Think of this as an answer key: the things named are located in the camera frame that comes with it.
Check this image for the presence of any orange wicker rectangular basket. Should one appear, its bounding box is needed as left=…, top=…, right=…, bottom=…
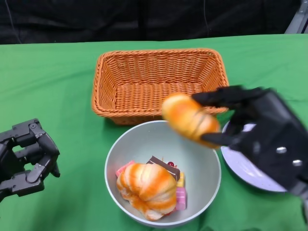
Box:
left=91, top=48, right=230, bottom=126

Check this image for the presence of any salmon pink cake slice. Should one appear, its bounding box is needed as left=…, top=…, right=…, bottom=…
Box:
left=115, top=160, right=136, bottom=177

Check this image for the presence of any green tablecloth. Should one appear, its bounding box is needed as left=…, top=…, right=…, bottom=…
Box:
left=0, top=33, right=308, bottom=231

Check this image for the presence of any grey metal frame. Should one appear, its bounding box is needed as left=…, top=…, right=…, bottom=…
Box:
left=284, top=0, right=308, bottom=35

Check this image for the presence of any orange striped croissant bread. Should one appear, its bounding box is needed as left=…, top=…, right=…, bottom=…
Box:
left=161, top=92, right=222, bottom=147
left=116, top=163, right=178, bottom=221

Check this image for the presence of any black backdrop curtain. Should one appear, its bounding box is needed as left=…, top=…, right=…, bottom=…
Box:
left=0, top=0, right=298, bottom=46

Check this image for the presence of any chocolate brown cake slice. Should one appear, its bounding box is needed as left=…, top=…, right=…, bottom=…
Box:
left=146, top=155, right=181, bottom=181

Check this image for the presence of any magenta pink cake slice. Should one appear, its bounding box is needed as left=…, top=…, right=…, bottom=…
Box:
left=175, top=186, right=188, bottom=211

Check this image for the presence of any yellow cake slice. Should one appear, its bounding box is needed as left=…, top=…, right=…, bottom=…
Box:
left=176, top=171, right=186, bottom=188

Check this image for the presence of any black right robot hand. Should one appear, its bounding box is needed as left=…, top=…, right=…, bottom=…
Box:
left=191, top=85, right=308, bottom=193

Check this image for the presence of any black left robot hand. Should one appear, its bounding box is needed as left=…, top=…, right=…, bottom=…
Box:
left=0, top=118, right=61, bottom=203

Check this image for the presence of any pale grey round bowl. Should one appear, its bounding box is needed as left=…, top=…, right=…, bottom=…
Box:
left=104, top=120, right=222, bottom=228

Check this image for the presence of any lavender round plate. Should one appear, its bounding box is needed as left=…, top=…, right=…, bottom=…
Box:
left=219, top=119, right=287, bottom=193

